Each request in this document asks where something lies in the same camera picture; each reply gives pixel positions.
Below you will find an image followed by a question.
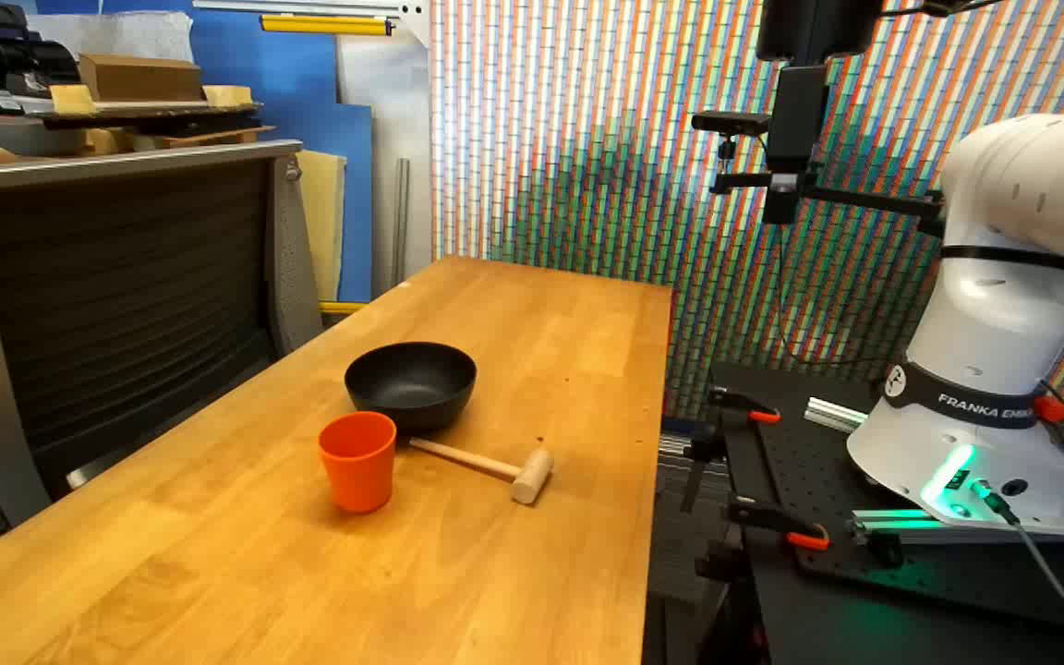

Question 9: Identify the black camera stand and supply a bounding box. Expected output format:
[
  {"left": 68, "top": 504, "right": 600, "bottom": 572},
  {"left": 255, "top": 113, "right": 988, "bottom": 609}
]
[{"left": 691, "top": 0, "right": 1005, "bottom": 231}]

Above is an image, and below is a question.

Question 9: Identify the black mounting plate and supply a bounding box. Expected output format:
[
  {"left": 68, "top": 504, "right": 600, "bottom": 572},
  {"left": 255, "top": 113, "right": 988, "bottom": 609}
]
[{"left": 710, "top": 360, "right": 1064, "bottom": 634}]

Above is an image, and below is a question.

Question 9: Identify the striped patterned backdrop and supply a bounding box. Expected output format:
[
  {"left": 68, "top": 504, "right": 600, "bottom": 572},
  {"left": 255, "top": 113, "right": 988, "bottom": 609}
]
[{"left": 424, "top": 0, "right": 1064, "bottom": 419}]

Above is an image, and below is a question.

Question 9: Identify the black bag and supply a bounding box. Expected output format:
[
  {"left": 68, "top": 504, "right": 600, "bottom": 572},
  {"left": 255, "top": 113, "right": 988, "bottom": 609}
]
[{"left": 0, "top": 4, "right": 80, "bottom": 97}]

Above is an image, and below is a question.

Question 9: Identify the brown wooden box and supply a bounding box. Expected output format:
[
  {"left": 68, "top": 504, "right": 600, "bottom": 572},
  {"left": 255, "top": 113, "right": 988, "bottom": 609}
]
[{"left": 77, "top": 50, "right": 207, "bottom": 102}]

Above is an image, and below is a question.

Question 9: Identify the grey perforated cabinet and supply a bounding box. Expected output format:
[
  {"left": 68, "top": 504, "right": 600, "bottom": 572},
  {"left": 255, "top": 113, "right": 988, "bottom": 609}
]
[{"left": 0, "top": 137, "right": 324, "bottom": 533}]

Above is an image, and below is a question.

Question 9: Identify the wooden mallet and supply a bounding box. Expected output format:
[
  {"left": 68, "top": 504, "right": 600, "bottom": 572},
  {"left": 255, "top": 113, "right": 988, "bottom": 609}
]
[{"left": 394, "top": 437, "right": 557, "bottom": 511}]

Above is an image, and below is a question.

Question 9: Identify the black clamp orange handle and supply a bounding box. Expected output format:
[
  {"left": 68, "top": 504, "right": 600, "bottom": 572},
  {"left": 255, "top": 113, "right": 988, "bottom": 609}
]
[
  {"left": 707, "top": 385, "right": 787, "bottom": 433},
  {"left": 729, "top": 490, "right": 835, "bottom": 557}
]

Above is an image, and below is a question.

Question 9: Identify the yellow foam block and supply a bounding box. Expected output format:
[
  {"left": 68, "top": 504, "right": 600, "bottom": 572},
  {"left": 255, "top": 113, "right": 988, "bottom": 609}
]
[
  {"left": 200, "top": 80, "right": 255, "bottom": 113},
  {"left": 48, "top": 80, "right": 99, "bottom": 119}
]

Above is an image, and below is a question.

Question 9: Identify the black bowl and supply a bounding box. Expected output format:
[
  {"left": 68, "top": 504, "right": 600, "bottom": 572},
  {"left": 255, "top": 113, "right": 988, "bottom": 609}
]
[{"left": 345, "top": 339, "right": 482, "bottom": 438}]

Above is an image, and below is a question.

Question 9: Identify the yellow bar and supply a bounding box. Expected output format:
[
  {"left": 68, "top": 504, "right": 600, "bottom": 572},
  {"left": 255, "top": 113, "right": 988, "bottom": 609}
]
[{"left": 255, "top": 9, "right": 394, "bottom": 40}]

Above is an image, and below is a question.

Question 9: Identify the grey cable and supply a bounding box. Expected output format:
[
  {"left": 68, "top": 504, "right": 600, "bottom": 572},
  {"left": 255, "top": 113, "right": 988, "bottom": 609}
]
[{"left": 978, "top": 485, "right": 1064, "bottom": 665}]

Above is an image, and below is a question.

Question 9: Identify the beige leaning board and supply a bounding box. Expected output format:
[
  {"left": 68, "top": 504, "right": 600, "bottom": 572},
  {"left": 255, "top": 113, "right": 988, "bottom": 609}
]
[{"left": 296, "top": 147, "right": 351, "bottom": 305}]

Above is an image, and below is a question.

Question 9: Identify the orange plastic cup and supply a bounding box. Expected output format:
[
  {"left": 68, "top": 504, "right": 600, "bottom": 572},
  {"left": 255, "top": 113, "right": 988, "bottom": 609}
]
[{"left": 313, "top": 408, "right": 399, "bottom": 518}]

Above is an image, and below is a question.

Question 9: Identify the silver aluminium extrusion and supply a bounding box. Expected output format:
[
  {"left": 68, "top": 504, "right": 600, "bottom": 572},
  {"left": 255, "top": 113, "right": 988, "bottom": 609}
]
[
  {"left": 803, "top": 395, "right": 871, "bottom": 437},
  {"left": 850, "top": 504, "right": 1064, "bottom": 546}
]

